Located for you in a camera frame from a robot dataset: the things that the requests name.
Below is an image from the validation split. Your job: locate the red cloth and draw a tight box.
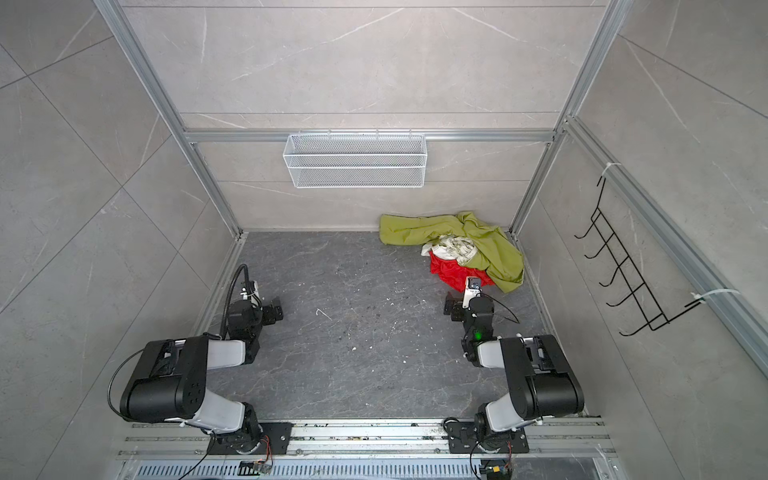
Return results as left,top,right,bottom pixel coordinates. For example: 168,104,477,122
428,251,494,292

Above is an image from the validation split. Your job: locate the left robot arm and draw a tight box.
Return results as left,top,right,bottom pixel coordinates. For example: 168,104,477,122
107,263,283,455

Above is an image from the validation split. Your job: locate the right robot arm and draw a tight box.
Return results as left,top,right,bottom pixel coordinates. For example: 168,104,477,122
442,292,585,454

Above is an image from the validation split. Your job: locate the green cloth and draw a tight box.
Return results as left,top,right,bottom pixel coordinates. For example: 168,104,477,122
379,211,524,293

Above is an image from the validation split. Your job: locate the white patterned cloth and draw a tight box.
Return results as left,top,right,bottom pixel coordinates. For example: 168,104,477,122
421,235,479,266

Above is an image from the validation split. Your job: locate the white zip tie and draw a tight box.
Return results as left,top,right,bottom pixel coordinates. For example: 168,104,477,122
691,288,741,302

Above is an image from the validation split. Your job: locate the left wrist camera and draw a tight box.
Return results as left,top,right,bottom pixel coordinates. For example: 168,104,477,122
240,280,263,308

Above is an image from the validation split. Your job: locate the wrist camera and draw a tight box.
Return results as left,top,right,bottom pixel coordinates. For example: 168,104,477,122
462,276,482,309
240,280,263,308

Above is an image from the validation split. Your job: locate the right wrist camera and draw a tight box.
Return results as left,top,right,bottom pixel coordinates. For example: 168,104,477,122
462,276,482,309

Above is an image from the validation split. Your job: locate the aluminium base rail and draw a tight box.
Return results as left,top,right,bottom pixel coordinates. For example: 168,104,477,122
106,417,626,479

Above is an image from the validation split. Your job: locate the black wire hook rack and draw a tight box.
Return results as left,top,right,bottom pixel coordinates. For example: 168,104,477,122
574,178,705,338

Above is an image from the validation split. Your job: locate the white wire mesh basket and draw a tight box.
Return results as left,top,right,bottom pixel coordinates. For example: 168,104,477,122
283,132,428,189

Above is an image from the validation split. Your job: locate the aluminium frame profile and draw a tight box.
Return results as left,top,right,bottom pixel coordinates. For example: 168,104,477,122
96,1,767,372

